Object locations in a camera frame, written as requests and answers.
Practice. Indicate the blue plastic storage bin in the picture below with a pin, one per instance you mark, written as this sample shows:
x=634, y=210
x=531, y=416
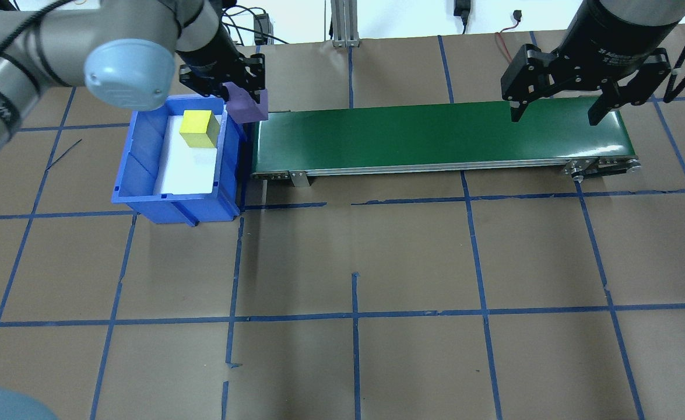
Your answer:
x=144, y=175

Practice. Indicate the aluminium profile post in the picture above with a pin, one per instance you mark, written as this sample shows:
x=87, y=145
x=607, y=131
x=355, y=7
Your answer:
x=345, y=23

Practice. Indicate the small black power brick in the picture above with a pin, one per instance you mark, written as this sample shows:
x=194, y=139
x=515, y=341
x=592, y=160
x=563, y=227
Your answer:
x=260, y=26

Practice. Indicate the white foam bin liner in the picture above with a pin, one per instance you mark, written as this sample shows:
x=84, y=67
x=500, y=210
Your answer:
x=188, y=172

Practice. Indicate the black power adapter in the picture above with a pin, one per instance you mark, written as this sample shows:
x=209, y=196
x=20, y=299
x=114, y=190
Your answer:
x=462, y=7

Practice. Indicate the green conveyor belt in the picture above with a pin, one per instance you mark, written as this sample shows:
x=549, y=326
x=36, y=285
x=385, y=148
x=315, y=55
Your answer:
x=406, y=137

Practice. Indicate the yellow cube block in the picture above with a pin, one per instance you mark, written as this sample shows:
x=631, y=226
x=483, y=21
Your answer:
x=197, y=125

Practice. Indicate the purple cube block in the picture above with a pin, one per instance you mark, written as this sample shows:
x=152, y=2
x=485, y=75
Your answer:
x=246, y=108

